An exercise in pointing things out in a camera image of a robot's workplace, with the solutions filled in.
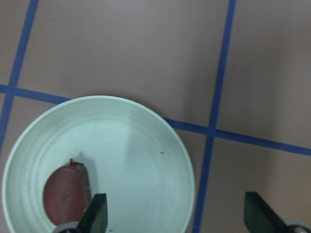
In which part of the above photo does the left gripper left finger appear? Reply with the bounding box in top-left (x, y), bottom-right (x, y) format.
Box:
top-left (77, 194), bottom-right (107, 233)

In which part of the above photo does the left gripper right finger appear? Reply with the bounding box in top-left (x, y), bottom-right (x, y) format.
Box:
top-left (244, 192), bottom-right (287, 233)

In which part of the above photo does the brown bun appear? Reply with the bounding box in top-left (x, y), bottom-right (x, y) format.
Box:
top-left (43, 159), bottom-right (91, 226)

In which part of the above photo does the light green plate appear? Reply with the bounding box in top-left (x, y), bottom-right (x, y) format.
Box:
top-left (2, 96), bottom-right (195, 233)

